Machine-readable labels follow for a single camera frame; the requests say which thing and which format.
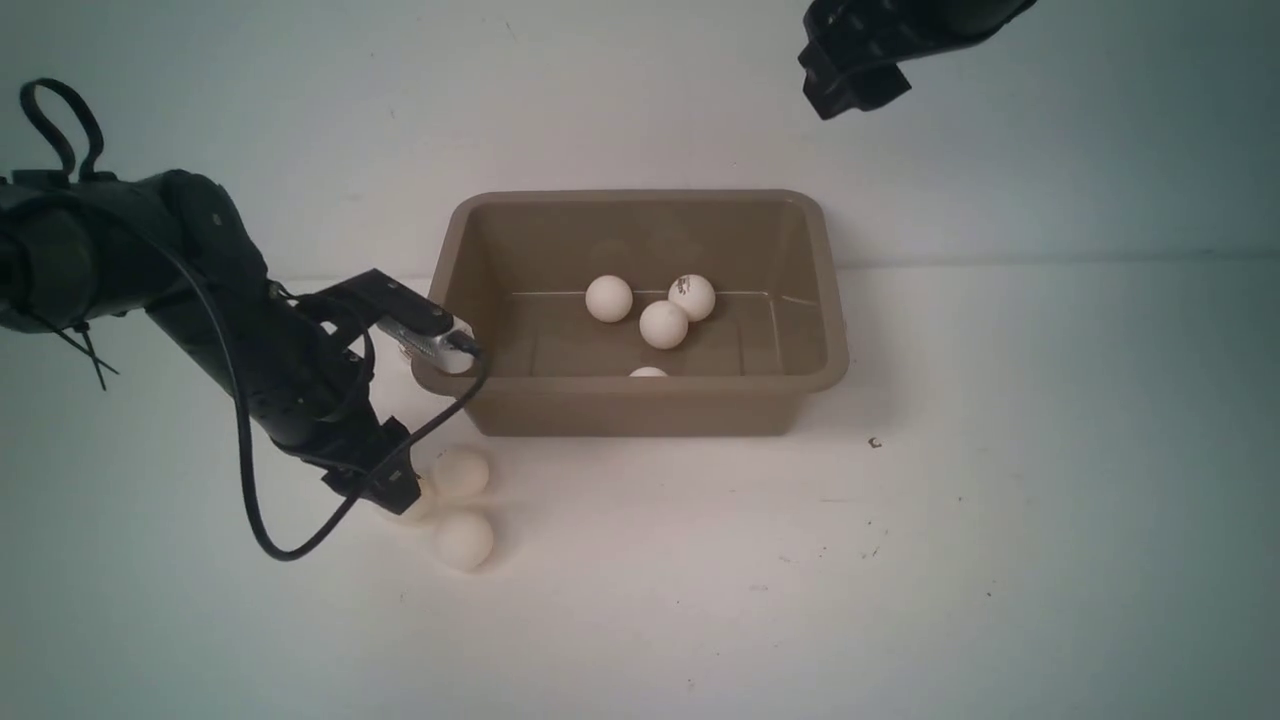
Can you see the white ball red STIGA logo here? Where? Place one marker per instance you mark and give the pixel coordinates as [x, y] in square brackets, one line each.
[695, 295]

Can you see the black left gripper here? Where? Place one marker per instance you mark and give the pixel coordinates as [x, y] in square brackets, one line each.
[306, 368]

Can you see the brown plastic bin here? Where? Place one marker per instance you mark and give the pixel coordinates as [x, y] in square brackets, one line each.
[516, 265]

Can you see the white ball with logo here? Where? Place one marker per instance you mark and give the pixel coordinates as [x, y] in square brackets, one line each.
[419, 510]

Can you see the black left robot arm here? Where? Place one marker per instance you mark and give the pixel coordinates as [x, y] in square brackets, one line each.
[174, 247]

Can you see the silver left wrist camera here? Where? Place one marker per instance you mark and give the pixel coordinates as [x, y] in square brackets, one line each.
[400, 320]

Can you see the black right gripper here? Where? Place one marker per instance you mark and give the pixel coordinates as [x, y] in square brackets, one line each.
[854, 49]

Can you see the white ball cluster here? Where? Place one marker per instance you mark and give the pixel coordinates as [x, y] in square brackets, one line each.
[462, 539]
[460, 472]

